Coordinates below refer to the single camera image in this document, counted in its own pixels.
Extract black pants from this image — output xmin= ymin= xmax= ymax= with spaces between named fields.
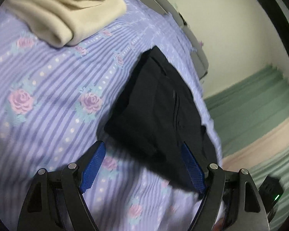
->
xmin=104 ymin=47 xmax=217 ymax=193

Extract green and beige curtain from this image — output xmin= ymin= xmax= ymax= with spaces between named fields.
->
xmin=206 ymin=65 xmax=289 ymax=230

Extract purple floral bed sheet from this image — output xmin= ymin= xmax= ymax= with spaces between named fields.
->
xmin=0 ymin=0 xmax=221 ymax=230

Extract cream folded garment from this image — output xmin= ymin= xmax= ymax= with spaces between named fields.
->
xmin=4 ymin=0 xmax=127 ymax=48

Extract grey upholstered headboard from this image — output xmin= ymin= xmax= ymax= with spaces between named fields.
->
xmin=140 ymin=0 xmax=209 ymax=79

